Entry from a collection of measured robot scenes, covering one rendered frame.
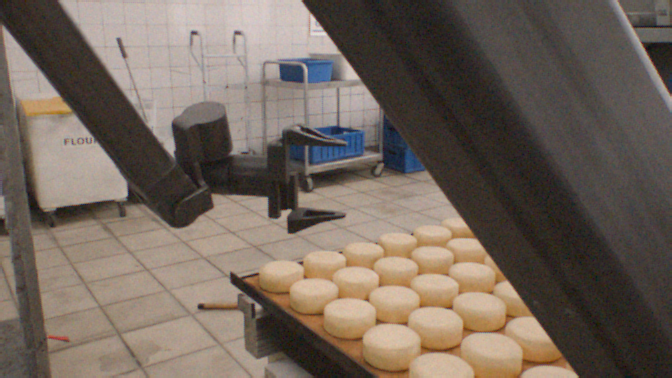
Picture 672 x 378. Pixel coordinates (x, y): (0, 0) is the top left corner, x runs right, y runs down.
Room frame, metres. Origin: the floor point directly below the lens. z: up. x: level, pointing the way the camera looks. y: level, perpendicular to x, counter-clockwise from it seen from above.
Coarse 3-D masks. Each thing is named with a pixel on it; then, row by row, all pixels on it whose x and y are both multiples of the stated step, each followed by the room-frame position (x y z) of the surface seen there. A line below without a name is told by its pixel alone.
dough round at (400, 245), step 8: (384, 240) 0.72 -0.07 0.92; (392, 240) 0.72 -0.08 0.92; (400, 240) 0.72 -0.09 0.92; (408, 240) 0.72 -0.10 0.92; (416, 240) 0.73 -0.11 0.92; (384, 248) 0.71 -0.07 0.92; (392, 248) 0.70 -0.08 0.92; (400, 248) 0.70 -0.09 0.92; (408, 248) 0.71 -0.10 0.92; (416, 248) 0.72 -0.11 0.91; (384, 256) 0.71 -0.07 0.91; (392, 256) 0.70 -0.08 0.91; (400, 256) 0.70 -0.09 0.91; (408, 256) 0.71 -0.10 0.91
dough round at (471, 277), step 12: (456, 264) 0.64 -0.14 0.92; (468, 264) 0.64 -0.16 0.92; (480, 264) 0.64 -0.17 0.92; (456, 276) 0.61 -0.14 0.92; (468, 276) 0.61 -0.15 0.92; (480, 276) 0.61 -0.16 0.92; (492, 276) 0.61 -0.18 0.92; (468, 288) 0.60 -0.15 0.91; (480, 288) 0.60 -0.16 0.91; (492, 288) 0.61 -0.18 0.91
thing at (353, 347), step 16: (256, 288) 0.62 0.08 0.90; (288, 304) 0.58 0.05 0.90; (304, 320) 0.54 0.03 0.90; (320, 320) 0.54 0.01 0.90; (464, 336) 0.51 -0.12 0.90; (352, 352) 0.48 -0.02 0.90; (432, 352) 0.48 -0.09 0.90; (448, 352) 0.48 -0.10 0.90; (368, 368) 0.46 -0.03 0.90; (528, 368) 0.46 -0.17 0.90
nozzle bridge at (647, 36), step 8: (640, 32) 1.01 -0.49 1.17; (648, 32) 1.00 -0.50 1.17; (656, 32) 0.99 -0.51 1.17; (664, 32) 0.98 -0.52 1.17; (640, 40) 1.01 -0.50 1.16; (648, 40) 1.00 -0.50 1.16; (656, 40) 0.99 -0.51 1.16; (664, 40) 0.98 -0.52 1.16; (656, 48) 1.07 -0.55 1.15; (664, 48) 1.06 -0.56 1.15; (648, 56) 1.08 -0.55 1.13; (656, 56) 1.07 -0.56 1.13; (664, 56) 1.06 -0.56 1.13; (656, 64) 1.07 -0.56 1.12; (664, 64) 1.06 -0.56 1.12; (664, 72) 1.06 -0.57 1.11; (664, 80) 1.05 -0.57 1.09
